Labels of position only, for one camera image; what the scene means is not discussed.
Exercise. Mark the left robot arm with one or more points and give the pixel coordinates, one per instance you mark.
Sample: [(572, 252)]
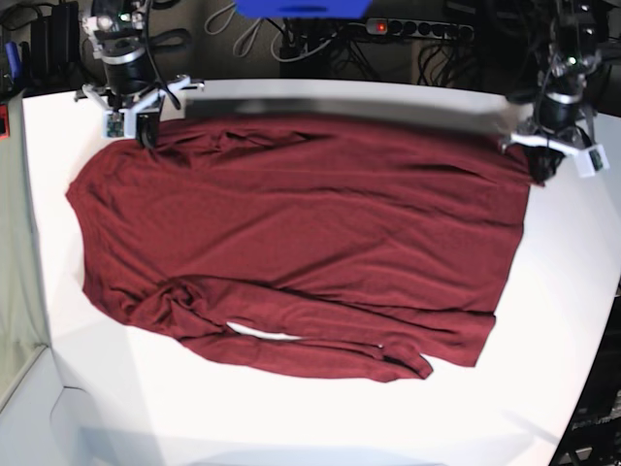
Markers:
[(562, 40)]

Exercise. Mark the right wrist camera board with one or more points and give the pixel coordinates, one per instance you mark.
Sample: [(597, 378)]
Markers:
[(113, 125)]

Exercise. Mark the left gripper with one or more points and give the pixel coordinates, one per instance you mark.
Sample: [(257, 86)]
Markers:
[(560, 126)]

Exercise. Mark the grey fabric side panel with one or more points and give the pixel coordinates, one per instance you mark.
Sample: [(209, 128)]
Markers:
[(24, 328)]

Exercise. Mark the dark red t-shirt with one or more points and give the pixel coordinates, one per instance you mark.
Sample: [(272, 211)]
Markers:
[(308, 246)]

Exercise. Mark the black power strip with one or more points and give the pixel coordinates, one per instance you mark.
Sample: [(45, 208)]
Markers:
[(419, 29)]

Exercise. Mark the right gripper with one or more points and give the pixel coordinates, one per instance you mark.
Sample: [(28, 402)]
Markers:
[(141, 102)]

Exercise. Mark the blue box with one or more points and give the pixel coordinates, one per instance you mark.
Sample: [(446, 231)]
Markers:
[(303, 8)]

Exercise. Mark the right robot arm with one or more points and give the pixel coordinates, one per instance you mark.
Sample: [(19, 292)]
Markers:
[(119, 33)]

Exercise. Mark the red and black device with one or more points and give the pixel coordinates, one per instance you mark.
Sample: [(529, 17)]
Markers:
[(4, 122)]

